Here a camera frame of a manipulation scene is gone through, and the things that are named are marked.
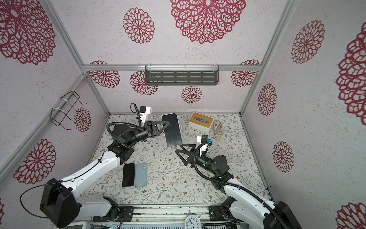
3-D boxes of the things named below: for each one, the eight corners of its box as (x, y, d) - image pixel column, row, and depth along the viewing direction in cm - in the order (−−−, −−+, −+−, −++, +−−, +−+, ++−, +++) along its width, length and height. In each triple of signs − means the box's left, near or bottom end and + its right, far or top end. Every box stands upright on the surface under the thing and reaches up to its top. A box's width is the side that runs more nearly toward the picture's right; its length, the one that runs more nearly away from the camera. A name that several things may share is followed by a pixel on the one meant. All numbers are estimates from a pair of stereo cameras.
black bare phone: (122, 187, 85) (121, 186, 83) (124, 166, 93) (123, 164, 92) (134, 185, 86) (133, 184, 84) (134, 164, 94) (133, 162, 93)
